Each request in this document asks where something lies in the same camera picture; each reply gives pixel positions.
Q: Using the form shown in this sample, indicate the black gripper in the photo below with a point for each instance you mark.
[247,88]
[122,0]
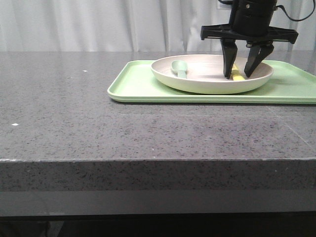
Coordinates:
[249,21]

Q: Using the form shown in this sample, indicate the yellow plastic fork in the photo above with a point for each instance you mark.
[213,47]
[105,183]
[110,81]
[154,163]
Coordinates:
[235,73]

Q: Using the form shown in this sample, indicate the beige round plate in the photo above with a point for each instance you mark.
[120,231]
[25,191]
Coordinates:
[205,75]

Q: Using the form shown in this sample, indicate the light green plastic tray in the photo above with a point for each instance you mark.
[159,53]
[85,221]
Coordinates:
[288,85]

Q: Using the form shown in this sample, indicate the pale green plastic spoon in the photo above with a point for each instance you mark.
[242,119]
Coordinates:
[179,68]

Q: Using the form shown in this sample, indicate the grey pleated curtain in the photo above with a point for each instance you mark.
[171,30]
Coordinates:
[108,25]

